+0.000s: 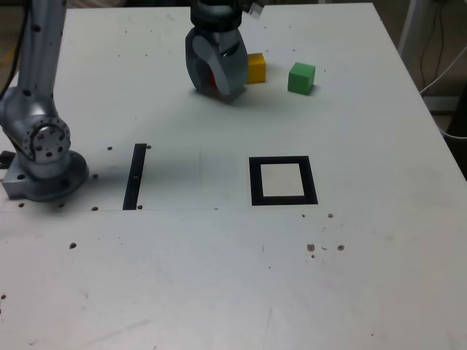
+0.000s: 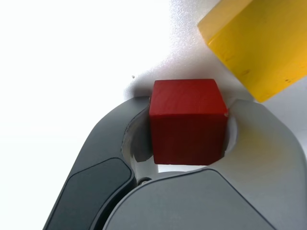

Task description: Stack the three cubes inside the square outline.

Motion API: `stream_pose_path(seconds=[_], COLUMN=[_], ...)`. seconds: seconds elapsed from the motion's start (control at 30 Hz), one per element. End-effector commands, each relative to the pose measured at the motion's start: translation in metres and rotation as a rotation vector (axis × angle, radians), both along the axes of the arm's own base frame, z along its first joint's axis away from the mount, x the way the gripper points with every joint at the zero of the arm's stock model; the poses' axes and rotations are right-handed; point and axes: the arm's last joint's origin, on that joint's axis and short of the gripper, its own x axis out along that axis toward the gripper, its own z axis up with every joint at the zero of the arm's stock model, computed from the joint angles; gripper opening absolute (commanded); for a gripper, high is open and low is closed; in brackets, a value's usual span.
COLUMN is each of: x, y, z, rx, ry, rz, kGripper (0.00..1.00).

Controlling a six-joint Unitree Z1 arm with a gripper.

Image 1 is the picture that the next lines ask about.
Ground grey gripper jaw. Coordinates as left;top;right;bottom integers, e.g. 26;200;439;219
184;30;217;95
192;30;250;101

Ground yellow cube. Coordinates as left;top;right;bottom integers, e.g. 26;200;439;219
247;52;266;85

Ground green cube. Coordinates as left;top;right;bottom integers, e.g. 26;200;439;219
287;61;317;96

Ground black tape square outline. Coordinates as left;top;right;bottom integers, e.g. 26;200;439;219
248;155;319;207

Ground black tape strip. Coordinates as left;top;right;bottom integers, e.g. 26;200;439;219
122;143;148;211

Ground black base connector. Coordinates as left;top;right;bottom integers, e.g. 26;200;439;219
0;150;16;171

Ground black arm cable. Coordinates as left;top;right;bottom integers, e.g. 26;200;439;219
0;0;30;101

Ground white frame post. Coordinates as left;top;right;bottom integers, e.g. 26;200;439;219
397;0;430;69

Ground thin black hanging cable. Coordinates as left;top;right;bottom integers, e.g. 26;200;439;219
419;0;444;90

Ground white cable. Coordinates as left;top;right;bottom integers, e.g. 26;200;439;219
418;45;467;96

